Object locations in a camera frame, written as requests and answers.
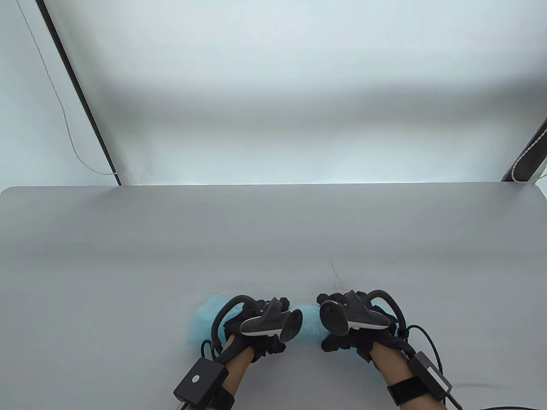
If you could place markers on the person's left hand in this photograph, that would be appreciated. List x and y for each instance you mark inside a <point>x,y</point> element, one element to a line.
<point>265,347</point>

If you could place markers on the person's right hand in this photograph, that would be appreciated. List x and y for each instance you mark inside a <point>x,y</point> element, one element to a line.
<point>342,341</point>

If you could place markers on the light blue gift wrapping paper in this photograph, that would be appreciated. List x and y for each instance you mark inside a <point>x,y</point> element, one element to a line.
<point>203,320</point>

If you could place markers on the person's right forearm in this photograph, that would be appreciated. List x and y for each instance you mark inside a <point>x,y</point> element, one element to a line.
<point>393,365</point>

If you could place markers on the person's left forearm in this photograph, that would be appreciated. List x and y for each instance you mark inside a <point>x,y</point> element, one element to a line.
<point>237,369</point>

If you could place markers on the black white left controller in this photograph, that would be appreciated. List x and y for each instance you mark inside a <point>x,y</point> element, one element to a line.
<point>260,324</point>

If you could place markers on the black left wrist box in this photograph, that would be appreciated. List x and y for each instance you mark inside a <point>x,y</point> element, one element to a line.
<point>198,380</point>

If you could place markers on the black wrist box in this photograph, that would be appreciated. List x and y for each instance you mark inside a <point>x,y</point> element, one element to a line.
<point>198,380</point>
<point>429,375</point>

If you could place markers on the black right wrist box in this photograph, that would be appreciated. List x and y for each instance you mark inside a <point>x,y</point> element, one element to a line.
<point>429,375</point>

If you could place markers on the short black pole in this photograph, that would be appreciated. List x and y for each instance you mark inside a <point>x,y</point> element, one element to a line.
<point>530,158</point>

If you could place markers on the long black pole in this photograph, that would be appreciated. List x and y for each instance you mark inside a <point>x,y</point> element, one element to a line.
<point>77,85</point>

